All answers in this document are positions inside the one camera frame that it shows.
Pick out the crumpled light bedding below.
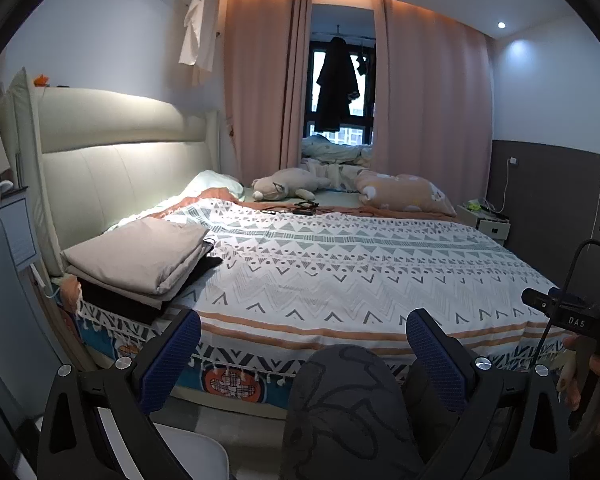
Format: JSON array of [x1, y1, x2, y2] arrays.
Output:
[[300, 132, 376, 191]]

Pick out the person's patterned grey leg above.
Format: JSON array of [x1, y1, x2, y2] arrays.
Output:
[[282, 344, 423, 480]]

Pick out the grey bedside cabinet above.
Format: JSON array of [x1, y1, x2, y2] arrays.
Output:
[[0, 185, 46, 311]]

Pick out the grey plush toy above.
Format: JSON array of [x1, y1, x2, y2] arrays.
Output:
[[251, 168, 331, 202]]

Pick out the dark framed window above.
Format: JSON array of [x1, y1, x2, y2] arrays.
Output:
[[307, 42, 378, 143]]

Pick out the white hanging shirt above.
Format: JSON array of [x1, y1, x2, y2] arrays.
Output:
[[178, 0, 220, 72]]

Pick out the beige jacket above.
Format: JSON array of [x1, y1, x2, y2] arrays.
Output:
[[60, 219, 211, 310]]

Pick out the white nightstand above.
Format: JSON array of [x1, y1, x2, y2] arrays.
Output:
[[455, 203, 511, 246]]

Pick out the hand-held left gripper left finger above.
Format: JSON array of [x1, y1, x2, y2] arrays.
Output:
[[37, 307, 203, 480]]

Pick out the peach printed pillow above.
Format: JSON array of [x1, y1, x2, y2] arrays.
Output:
[[354, 171, 457, 217]]

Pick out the bed with cream headboard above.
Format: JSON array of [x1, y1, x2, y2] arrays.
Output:
[[0, 67, 581, 421]]

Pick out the white charger cable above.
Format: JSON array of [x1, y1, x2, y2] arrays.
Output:
[[490, 165, 512, 213]]

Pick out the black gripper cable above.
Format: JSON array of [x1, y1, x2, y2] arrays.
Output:
[[540, 240, 600, 361]]

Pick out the black folded clothes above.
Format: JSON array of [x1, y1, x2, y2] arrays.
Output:
[[77, 242, 225, 325]]

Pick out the black hanging coat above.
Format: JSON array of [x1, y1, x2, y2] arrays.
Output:
[[316, 36, 359, 133]]

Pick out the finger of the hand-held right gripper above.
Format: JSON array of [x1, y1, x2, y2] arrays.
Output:
[[522, 287, 588, 313]]

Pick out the patterned geometric blanket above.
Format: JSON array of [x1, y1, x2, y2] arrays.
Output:
[[75, 199, 581, 401]]

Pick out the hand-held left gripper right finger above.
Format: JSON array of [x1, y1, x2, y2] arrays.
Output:
[[405, 307, 568, 480]]

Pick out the white pillow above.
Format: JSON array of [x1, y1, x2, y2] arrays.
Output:
[[182, 170, 245, 201]]

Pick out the white chair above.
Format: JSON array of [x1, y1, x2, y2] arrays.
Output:
[[152, 422, 231, 480]]

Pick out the black cable on bed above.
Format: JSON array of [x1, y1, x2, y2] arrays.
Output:
[[260, 201, 320, 217]]

